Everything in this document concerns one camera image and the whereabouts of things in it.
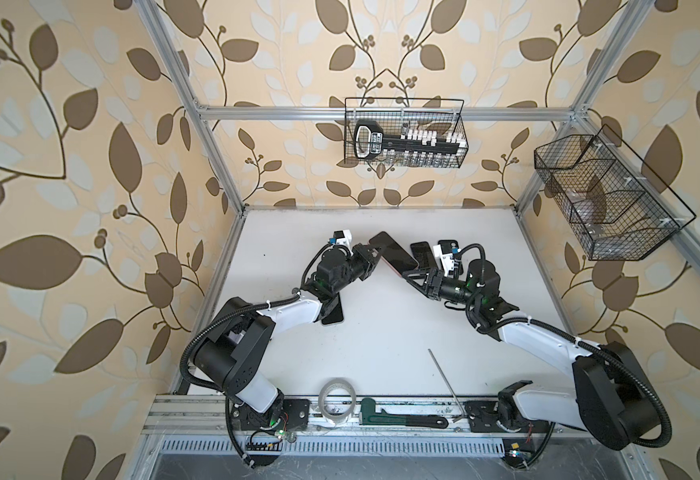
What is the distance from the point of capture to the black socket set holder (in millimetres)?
825

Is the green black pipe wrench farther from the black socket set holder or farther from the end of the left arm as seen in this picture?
the black socket set holder

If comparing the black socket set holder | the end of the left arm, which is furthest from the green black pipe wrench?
the black socket set holder
